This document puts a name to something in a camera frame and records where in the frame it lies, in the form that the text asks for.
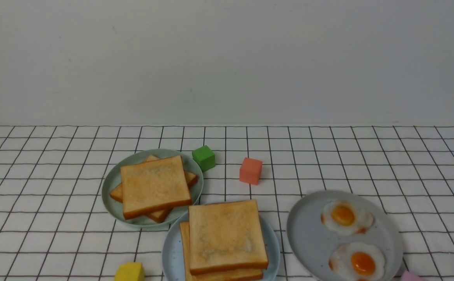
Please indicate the white grid tablecloth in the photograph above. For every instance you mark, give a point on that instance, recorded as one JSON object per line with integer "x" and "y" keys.
{"x": 54, "y": 227}

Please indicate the light blue plate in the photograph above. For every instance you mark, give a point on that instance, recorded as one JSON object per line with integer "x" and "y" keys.
{"x": 173, "y": 256}

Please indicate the grey plate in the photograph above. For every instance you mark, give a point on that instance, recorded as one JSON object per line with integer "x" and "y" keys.
{"x": 313, "y": 244}

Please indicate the orange cube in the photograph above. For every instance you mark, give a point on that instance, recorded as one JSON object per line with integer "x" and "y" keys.
{"x": 250, "y": 171}

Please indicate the fried egg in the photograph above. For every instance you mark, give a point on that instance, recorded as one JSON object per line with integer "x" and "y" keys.
{"x": 358, "y": 261}
{"x": 346, "y": 218}

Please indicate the front fried egg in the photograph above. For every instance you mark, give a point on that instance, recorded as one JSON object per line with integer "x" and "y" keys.
{"x": 358, "y": 261}

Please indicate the yellow block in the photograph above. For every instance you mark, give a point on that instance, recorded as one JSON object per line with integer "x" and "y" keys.
{"x": 130, "y": 272}

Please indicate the green cube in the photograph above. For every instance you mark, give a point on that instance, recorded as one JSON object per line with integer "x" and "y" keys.
{"x": 204, "y": 157}

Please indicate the green plate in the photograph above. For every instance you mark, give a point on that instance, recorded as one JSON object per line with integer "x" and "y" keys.
{"x": 113, "y": 179}

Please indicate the toast slice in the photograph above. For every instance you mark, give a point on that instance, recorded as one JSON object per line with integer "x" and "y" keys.
{"x": 226, "y": 236}
{"x": 116, "y": 193}
{"x": 153, "y": 185}
{"x": 229, "y": 275}

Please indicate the back fried egg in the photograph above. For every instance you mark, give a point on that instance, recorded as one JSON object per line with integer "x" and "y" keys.
{"x": 346, "y": 218}

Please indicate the pink block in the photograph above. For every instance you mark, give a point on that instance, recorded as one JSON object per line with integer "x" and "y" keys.
{"x": 409, "y": 276}

